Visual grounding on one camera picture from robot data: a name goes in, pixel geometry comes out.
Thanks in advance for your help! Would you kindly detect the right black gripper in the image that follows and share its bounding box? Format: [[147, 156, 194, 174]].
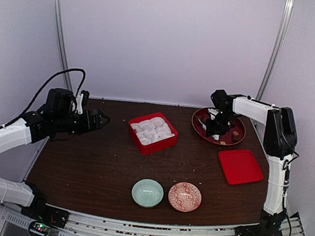
[[204, 108, 234, 138]]

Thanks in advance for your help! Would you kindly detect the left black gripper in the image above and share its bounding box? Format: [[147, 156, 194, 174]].
[[52, 104, 111, 138]]

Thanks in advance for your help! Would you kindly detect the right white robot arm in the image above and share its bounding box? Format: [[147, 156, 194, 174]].
[[202, 89, 299, 236]]

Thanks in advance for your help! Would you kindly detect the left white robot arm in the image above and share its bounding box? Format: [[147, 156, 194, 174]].
[[0, 88, 111, 221]]

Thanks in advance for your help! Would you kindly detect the red square chocolate box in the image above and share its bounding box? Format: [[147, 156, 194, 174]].
[[128, 112, 178, 155]]

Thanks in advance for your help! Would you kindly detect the dark red round tray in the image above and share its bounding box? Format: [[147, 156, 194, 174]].
[[191, 108, 246, 146]]

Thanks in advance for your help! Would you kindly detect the red square box lid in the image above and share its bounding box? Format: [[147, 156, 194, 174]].
[[218, 149, 263, 185]]

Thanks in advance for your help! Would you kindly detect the red patterned ceramic bowl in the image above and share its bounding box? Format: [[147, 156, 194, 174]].
[[168, 182, 202, 213]]

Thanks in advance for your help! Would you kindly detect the pale green ceramic bowl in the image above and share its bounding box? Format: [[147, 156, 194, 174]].
[[131, 178, 164, 209]]

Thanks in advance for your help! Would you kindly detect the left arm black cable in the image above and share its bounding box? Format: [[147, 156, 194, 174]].
[[3, 61, 87, 133]]

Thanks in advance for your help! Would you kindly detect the left aluminium frame post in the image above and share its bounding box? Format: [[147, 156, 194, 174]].
[[39, 0, 80, 89]]

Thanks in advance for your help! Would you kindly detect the aluminium frame post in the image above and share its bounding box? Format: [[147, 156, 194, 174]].
[[39, 0, 80, 89], [256, 0, 294, 101]]

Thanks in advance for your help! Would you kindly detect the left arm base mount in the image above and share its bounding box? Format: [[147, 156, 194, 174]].
[[19, 204, 69, 236]]

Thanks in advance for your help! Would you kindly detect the right aluminium frame post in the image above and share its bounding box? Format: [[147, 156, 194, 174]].
[[256, 0, 294, 101]]

